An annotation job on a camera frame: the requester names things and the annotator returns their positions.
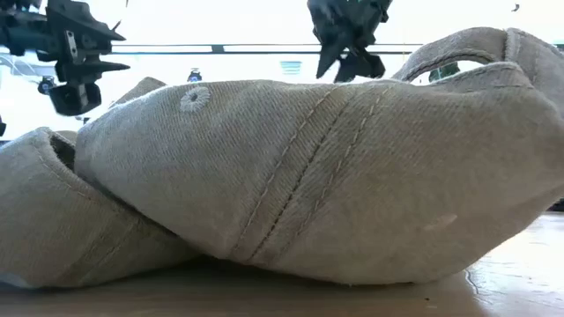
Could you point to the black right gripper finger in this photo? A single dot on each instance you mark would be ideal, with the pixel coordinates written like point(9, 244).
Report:
point(361, 66)
point(329, 59)

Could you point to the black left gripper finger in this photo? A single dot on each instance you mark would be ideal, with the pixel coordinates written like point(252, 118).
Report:
point(79, 22)
point(88, 69)

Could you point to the beige cotton baseball cap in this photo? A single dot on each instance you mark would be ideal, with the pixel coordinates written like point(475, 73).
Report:
point(308, 176)

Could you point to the ceiling air vent grille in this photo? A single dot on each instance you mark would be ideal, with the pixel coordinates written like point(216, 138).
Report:
point(291, 67)

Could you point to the black ceiling spotlight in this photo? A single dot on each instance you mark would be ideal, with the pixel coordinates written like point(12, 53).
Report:
point(45, 85)
point(194, 75)

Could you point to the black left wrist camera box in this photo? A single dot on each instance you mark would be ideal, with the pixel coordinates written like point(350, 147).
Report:
point(75, 99)

